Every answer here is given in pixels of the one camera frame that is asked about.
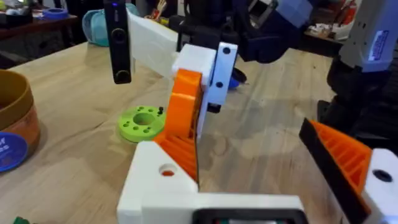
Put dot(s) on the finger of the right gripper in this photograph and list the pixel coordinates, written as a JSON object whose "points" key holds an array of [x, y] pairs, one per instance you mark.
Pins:
{"points": [[186, 102]]}

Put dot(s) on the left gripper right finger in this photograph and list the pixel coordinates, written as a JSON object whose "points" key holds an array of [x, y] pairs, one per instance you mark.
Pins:
{"points": [[345, 161]]}

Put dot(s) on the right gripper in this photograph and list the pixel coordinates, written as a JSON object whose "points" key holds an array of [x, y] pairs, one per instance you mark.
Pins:
{"points": [[261, 40]]}

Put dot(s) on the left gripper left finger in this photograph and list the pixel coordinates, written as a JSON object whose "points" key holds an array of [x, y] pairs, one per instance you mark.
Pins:
{"points": [[146, 180]]}

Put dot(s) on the small black screw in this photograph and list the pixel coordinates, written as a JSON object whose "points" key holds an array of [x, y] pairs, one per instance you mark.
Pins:
{"points": [[160, 110]]}

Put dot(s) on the green toy vegetable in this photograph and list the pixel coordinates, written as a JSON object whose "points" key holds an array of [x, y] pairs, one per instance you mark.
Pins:
{"points": [[21, 221]]}

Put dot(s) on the green disc with holes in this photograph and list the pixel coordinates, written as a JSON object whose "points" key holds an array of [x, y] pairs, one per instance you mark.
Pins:
{"points": [[130, 129]]}

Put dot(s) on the right wrist flat plate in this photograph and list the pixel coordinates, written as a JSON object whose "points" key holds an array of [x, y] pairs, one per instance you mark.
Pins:
{"points": [[152, 43]]}

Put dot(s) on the teal box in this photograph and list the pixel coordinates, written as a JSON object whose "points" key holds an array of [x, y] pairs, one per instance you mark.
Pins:
{"points": [[93, 28]]}

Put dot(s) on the brown tub with toys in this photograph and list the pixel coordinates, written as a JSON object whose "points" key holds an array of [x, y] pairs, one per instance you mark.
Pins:
{"points": [[18, 102]]}

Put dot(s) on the blue tape roll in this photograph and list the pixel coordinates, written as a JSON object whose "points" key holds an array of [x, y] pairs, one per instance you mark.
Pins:
{"points": [[56, 14]]}

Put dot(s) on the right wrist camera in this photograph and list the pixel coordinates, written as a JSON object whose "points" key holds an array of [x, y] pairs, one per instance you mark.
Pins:
{"points": [[117, 46]]}

